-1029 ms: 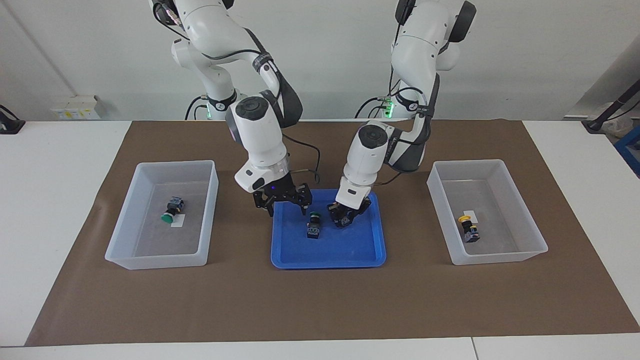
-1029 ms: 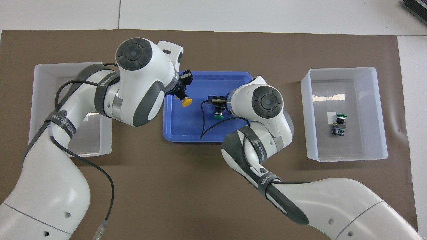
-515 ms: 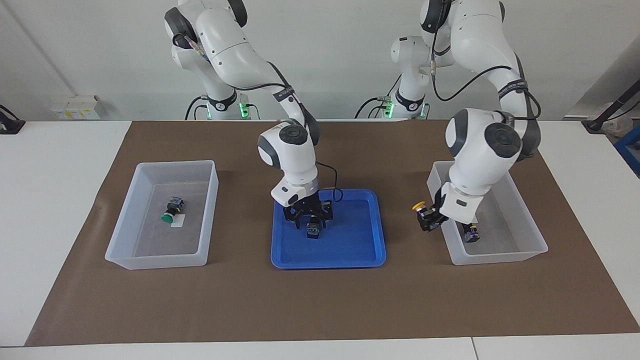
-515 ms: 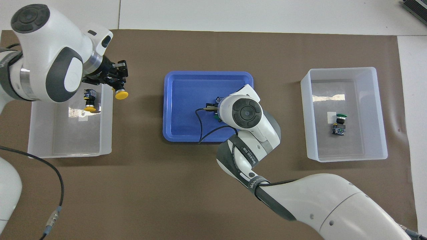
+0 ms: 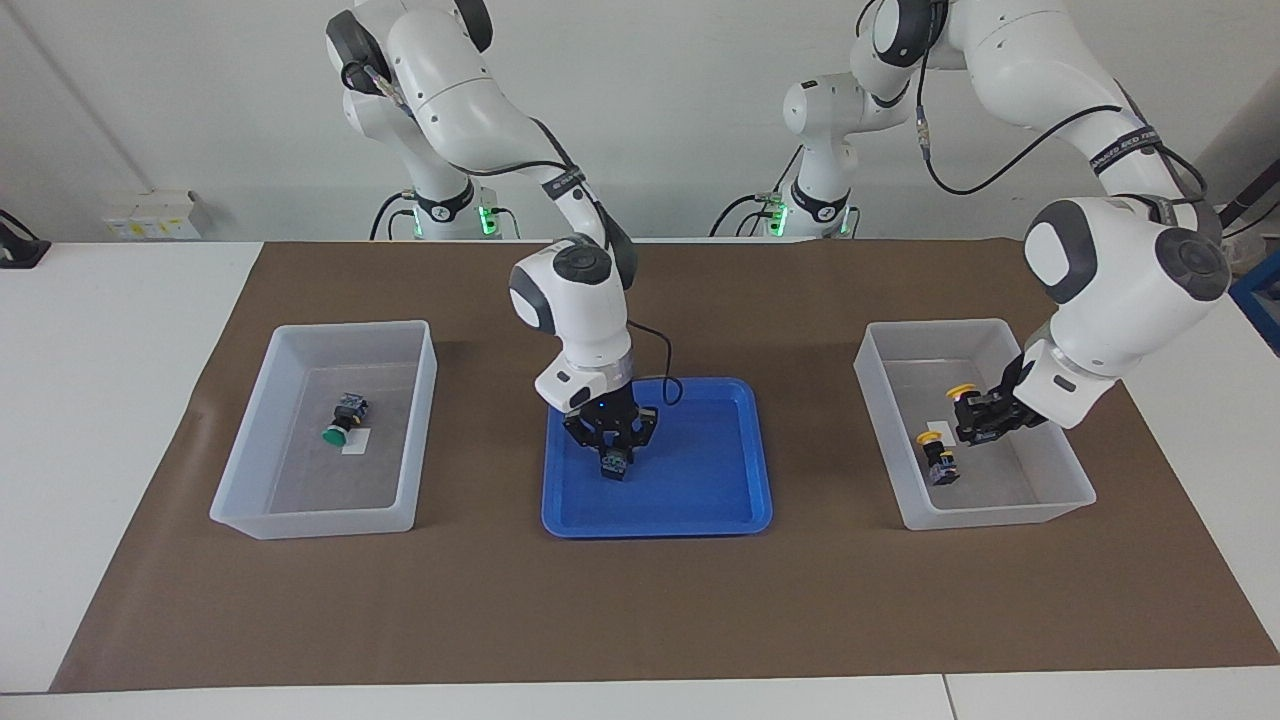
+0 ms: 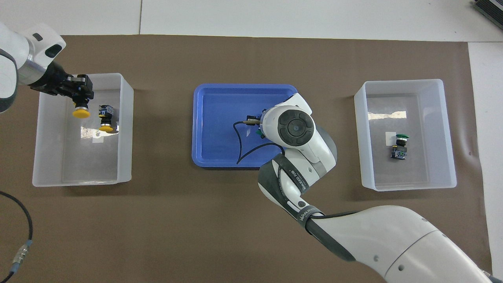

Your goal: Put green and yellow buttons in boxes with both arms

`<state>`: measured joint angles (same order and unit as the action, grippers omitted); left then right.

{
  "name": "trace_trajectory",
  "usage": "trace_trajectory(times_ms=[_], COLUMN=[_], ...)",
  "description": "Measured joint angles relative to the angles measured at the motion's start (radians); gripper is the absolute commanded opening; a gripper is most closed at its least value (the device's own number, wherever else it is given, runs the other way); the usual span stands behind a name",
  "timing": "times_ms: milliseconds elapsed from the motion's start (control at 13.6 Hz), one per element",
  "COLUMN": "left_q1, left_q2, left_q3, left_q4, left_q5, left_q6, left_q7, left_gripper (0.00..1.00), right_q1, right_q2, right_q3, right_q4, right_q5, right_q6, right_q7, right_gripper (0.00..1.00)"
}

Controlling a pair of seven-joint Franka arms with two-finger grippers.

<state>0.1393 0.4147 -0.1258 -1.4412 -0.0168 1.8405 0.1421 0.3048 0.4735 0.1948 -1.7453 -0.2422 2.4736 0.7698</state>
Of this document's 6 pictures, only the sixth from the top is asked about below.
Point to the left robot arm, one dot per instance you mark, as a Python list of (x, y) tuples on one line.
[(11, 43)]

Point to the white paper label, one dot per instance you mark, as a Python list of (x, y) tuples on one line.
[(98, 139), (391, 137)]

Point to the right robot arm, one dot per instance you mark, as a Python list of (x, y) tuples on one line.
[(393, 243)]

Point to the green push button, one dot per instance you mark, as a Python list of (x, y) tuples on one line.
[(260, 135), (399, 151)]

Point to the blue plastic tray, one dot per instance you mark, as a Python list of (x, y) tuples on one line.
[(216, 110)]

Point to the black finned device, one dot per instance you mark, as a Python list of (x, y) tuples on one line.
[(491, 7)]

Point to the clear plastic box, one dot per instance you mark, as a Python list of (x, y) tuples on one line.
[(428, 165), (51, 157)]

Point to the yellow push button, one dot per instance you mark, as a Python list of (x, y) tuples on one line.
[(106, 126), (81, 113)]

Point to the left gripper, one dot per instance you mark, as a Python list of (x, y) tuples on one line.
[(53, 80)]

